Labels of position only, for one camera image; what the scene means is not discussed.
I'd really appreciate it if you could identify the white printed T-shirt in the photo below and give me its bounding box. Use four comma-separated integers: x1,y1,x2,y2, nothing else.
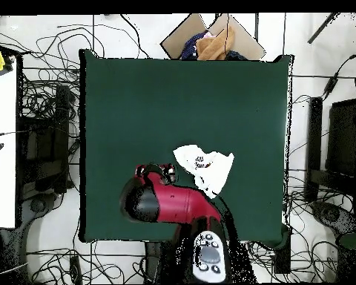
172,144,235,200

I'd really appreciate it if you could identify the dark green table cloth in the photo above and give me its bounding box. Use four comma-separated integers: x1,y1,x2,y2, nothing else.
79,48,294,243

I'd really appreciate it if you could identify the black computer tower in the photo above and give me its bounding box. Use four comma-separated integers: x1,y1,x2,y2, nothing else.
17,84,72,194

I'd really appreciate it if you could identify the grey swivel chair base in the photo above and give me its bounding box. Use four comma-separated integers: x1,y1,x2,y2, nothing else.
20,192,59,229
311,200,356,235

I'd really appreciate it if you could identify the black power strip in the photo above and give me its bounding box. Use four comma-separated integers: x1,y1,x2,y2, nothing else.
69,255,82,284

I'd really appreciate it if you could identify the dark blue garment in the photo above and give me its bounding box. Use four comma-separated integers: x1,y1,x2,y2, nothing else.
180,31,209,60

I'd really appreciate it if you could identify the white desk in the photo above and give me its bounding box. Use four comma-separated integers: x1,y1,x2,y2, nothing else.
0,56,19,229

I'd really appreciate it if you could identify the tan folded garment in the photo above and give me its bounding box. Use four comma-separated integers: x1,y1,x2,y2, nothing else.
194,25,237,61

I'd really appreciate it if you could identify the open cardboard box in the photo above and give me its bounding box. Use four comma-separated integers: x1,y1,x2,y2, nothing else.
159,13,267,61

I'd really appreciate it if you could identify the black upright stand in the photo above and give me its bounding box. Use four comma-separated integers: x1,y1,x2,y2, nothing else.
305,96,323,203

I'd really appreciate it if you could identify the black power adapter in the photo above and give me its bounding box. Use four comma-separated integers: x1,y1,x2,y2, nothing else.
323,75,339,99

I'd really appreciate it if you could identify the black thin rod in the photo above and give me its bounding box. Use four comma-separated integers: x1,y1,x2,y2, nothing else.
307,12,339,45

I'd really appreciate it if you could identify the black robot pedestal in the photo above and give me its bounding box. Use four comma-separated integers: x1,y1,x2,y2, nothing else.
144,241,194,284

